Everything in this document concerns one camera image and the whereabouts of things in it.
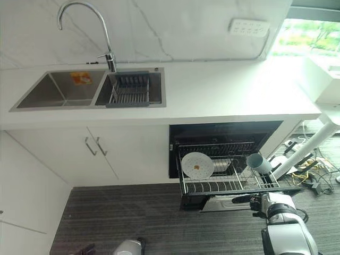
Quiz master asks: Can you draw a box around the black power adapter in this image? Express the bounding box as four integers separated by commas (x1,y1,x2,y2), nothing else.
310,181,324,197

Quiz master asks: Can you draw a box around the orange sticker label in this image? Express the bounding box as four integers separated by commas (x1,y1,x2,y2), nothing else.
70,72,92,85

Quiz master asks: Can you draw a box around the wire dishwasher rack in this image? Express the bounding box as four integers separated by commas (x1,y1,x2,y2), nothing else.
175,141,280,194

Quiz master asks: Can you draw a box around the grey cylindrical cup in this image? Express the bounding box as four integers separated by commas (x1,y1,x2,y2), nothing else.
246,152,273,172

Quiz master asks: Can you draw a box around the white table leg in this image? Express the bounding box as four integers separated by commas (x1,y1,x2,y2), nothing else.
273,105,338,177

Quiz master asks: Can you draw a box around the dishwasher drawer front panel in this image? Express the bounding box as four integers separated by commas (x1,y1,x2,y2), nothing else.
179,185,303,213

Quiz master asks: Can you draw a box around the white cabinet door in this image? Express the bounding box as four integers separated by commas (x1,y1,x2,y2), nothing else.
4,126,120,186
86,124,171,180

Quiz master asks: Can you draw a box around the white perforated plate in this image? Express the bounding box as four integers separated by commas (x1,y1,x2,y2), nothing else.
181,152,213,180

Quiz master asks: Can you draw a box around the wire sink drain basket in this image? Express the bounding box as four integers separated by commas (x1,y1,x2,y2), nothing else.
105,70,151,108

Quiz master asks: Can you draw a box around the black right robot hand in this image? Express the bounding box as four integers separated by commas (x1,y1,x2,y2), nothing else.
231,194,271,213

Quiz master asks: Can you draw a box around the silver cabinet door handle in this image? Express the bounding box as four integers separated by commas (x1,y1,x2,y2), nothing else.
96,137,108,156
84,137,96,155

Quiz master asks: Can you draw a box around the chrome gooseneck faucet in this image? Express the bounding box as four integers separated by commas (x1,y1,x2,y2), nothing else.
56,0,118,73

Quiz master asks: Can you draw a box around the white desk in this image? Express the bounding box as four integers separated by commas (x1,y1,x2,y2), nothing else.
294,57,340,107

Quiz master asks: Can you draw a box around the black dishwasher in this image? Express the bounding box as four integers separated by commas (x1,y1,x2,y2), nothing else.
168,121,284,179

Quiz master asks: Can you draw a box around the stainless steel double sink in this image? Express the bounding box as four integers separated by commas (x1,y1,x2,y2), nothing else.
9,66,167,112

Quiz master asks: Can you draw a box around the yellow cable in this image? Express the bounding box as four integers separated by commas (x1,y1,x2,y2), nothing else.
291,158,324,186

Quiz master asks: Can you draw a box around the white power strip cable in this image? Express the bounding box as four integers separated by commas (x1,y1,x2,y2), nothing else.
169,29,270,63

